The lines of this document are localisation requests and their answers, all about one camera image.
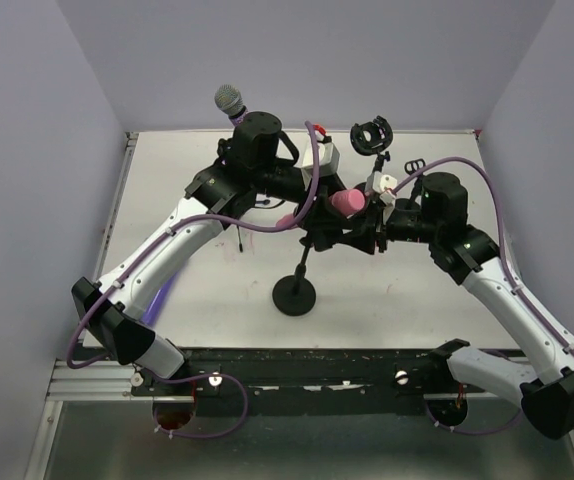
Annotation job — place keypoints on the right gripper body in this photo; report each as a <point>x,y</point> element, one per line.
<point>376,231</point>

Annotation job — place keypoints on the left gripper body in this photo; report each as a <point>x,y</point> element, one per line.
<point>321,192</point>

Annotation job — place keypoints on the pink microphone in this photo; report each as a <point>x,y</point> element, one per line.
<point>345,203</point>

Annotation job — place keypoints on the black round-base clip stand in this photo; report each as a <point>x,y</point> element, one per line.
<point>294,295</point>

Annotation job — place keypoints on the black shock-mount desk stand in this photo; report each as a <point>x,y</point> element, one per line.
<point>373,139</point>

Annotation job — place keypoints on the black tripod shock-mount stand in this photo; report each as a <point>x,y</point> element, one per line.
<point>221,148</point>

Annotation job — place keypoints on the purple glitter microphone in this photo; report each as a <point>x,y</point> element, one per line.
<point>228,99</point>

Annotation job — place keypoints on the plain purple microphone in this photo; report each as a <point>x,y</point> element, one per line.
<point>156,306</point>

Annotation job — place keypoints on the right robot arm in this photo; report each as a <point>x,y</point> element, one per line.
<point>437,215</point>

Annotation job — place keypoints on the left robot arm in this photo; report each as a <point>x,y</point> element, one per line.
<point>111,307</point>

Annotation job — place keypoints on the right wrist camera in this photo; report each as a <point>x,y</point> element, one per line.
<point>380,186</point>

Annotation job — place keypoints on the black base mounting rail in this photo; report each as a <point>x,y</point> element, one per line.
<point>307,382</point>

